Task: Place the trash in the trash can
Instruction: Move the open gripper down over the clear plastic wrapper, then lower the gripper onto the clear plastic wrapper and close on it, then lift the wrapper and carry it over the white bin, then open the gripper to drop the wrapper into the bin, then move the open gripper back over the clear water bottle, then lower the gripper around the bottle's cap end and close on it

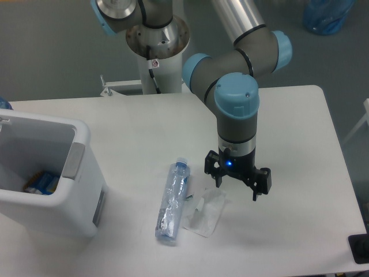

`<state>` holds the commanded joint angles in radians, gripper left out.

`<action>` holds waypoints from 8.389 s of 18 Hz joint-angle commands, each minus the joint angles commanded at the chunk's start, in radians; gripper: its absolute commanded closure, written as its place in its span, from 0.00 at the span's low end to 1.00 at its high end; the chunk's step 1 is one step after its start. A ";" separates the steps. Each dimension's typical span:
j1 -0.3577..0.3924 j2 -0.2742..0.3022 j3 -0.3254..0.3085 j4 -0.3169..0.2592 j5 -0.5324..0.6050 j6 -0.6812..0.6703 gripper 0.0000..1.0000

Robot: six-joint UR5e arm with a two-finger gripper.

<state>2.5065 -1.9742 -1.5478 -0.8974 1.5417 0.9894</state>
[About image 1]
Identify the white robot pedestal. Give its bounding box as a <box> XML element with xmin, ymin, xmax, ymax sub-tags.
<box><xmin>126</xmin><ymin>16</ymin><xmax>190</xmax><ymax>95</ymax></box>

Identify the blue packaging in trash can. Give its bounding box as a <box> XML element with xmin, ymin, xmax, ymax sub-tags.
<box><xmin>23</xmin><ymin>171</ymin><xmax>60</xmax><ymax>195</ymax></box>

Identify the black cable on pedestal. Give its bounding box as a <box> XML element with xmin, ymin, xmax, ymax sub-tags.
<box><xmin>145</xmin><ymin>45</ymin><xmax>162</xmax><ymax>95</ymax></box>

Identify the black device at table edge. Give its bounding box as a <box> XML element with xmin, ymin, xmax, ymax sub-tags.
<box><xmin>348</xmin><ymin>234</ymin><xmax>368</xmax><ymax>264</ymax></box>

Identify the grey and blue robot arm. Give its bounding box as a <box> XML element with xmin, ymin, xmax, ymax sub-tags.
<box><xmin>91</xmin><ymin>1</ymin><xmax>292</xmax><ymax>197</ymax></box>

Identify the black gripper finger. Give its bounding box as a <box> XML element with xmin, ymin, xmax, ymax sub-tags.
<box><xmin>204</xmin><ymin>150</ymin><xmax>224</xmax><ymax>188</ymax></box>
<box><xmin>246</xmin><ymin>167</ymin><xmax>272</xmax><ymax>201</ymax></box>

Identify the clear plastic wrapper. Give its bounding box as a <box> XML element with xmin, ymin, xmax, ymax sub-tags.
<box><xmin>182</xmin><ymin>188</ymin><xmax>226</xmax><ymax>238</ymax></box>

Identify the white trash can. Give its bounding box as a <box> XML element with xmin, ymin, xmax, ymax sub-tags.
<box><xmin>1</xmin><ymin>110</ymin><xmax>107</xmax><ymax>237</ymax></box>

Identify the blue object at left edge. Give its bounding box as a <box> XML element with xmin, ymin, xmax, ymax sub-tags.
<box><xmin>0</xmin><ymin>97</ymin><xmax>13</xmax><ymax>110</ymax></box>

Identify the white pedestal foot bracket left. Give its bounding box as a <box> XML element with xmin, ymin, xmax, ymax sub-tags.
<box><xmin>100</xmin><ymin>74</ymin><xmax>143</xmax><ymax>97</ymax></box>

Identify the crushed clear plastic bottle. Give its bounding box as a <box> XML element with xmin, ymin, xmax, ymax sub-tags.
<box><xmin>155</xmin><ymin>158</ymin><xmax>190</xmax><ymax>242</ymax></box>

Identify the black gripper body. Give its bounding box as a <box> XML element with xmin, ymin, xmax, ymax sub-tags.
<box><xmin>216</xmin><ymin>149</ymin><xmax>255</xmax><ymax>182</ymax></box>

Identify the white frame at right edge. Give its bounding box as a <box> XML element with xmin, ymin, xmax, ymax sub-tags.
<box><xmin>342</xmin><ymin>98</ymin><xmax>369</xmax><ymax>145</ymax></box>

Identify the blue plastic bag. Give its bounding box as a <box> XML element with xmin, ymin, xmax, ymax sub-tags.
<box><xmin>303</xmin><ymin>0</ymin><xmax>356</xmax><ymax>35</ymax></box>

